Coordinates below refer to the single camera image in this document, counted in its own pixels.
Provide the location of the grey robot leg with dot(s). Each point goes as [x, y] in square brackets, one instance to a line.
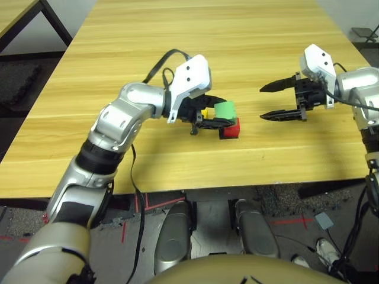
[256, 230]
[173, 239]

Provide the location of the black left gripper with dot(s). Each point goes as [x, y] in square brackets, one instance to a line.
[189, 109]

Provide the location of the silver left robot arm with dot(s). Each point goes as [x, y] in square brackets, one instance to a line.
[118, 118]

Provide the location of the green wooden block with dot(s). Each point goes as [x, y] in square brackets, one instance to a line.
[225, 110]

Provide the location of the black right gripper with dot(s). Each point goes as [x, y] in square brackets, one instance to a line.
[309, 94]

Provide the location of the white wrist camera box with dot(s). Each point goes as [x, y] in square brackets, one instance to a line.
[316, 59]
[192, 77]

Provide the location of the speckled dark floor mat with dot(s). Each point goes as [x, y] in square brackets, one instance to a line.
[296, 201]

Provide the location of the black foam floor mat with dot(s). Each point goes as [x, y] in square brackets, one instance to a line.
[17, 83]

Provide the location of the olive robot torso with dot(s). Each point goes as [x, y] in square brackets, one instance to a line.
[242, 270]

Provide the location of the yellow wooden block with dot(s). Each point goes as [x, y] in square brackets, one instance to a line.
[205, 112]

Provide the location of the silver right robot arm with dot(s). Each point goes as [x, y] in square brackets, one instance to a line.
[355, 85]

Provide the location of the grey right robot leg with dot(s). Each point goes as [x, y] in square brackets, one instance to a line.
[256, 230]

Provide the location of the white sneaker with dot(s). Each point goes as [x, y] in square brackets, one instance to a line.
[327, 251]
[300, 261]

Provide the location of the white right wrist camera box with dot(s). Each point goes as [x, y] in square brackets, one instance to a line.
[316, 59]

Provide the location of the grey left robot leg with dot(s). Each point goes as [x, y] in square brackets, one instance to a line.
[173, 239]

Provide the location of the red wooden block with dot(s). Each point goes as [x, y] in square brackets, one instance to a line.
[231, 130]

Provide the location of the light wooden side table top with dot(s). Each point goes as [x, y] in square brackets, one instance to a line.
[14, 12]

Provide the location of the grey foot pedal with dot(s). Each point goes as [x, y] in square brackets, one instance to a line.
[324, 220]

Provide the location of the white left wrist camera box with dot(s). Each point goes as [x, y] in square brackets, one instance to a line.
[192, 77]

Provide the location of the black metal table frame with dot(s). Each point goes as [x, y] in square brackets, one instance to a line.
[56, 23]

